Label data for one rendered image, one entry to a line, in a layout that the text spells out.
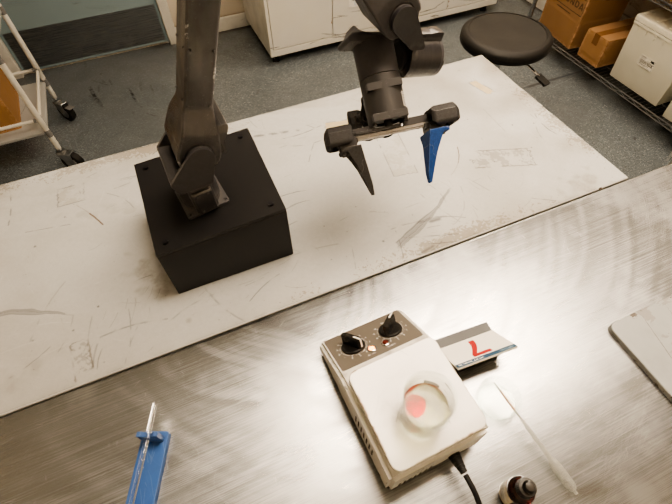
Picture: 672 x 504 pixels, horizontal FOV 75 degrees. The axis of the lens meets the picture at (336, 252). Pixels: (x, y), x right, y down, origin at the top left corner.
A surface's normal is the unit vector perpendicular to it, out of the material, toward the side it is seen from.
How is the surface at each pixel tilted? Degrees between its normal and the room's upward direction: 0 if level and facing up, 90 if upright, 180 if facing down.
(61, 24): 90
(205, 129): 64
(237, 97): 0
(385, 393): 0
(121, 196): 0
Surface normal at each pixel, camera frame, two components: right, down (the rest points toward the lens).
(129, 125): -0.02, -0.59
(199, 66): 0.44, 0.74
